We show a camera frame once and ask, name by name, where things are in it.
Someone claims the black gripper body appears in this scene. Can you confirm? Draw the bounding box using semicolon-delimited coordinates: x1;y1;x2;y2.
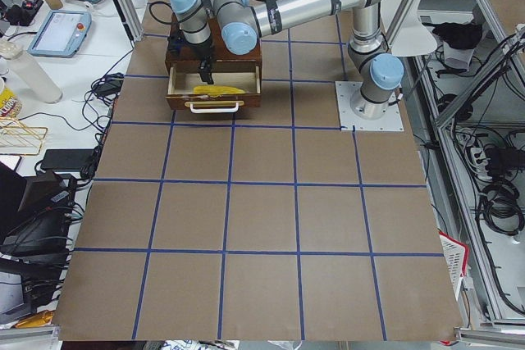
167;28;213;69

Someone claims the white lamp shade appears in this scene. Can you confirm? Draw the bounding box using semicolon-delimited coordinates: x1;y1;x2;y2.
389;0;437;57

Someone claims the translucent plastic cylinder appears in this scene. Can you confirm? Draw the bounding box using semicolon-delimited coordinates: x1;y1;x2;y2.
3;51;62;103

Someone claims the blue teach pendant near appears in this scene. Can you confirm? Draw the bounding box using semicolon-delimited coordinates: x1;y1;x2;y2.
27;11;92;58

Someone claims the black electronics box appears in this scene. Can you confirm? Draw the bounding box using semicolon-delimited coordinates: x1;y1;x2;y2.
40;148;94;172

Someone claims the dark wooden drawer cabinet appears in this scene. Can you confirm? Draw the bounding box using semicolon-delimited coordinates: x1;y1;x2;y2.
165;15;262;76

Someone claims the red white plastic basket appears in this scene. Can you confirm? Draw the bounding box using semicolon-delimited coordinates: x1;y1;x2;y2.
439;231;469;300

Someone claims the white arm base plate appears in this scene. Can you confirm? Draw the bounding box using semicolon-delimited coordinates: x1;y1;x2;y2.
336;81;404;132

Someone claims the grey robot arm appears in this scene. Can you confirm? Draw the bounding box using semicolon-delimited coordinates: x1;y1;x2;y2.
169;0;404;120

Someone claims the wooden drawer with white handle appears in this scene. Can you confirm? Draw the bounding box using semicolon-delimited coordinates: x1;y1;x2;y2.
166;62;261;113

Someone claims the gold wire rack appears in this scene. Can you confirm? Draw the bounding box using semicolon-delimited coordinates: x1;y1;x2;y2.
0;117;48;156

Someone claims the yellow corn cob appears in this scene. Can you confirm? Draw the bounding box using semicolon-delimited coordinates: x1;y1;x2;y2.
193;85;246;98

